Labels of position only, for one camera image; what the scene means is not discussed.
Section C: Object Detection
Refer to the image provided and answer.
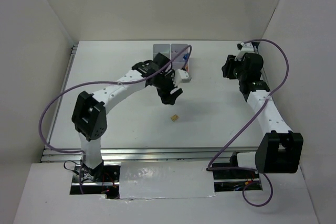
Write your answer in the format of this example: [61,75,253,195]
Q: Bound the right white compartment container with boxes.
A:
[171,44,189,70]

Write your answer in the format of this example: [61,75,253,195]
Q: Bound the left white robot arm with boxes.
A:
[71,53,189,182]

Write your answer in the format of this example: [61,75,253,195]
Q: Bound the left white compartment container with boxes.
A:
[153,44,171,65]

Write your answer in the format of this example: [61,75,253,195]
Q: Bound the clear blue spray bottle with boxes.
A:
[183,54,189,61]

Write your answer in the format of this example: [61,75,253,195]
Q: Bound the small tan eraser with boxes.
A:
[171,114,179,121]

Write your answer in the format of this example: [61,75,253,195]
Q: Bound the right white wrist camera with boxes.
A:
[235,42,255,61]

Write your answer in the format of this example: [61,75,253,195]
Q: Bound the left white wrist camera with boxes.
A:
[174,69,191,85]

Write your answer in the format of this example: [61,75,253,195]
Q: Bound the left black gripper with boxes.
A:
[153,70,182,105]

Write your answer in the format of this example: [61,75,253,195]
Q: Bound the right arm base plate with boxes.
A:
[212,169,262,192]

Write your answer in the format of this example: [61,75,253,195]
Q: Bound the white compartment container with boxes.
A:
[171,44,189,70]
[153,44,171,65]

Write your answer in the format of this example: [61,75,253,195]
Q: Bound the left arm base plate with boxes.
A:
[70,165,120,199]

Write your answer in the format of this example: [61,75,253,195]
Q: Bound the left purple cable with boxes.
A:
[38,44,193,195]

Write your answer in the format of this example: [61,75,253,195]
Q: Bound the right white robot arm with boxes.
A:
[222,53,303,174]

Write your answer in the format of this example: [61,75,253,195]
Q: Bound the white front cover board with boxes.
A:
[119,161,216,199]

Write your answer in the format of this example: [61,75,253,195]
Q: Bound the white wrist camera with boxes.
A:
[174,69,191,85]
[235,42,255,61]

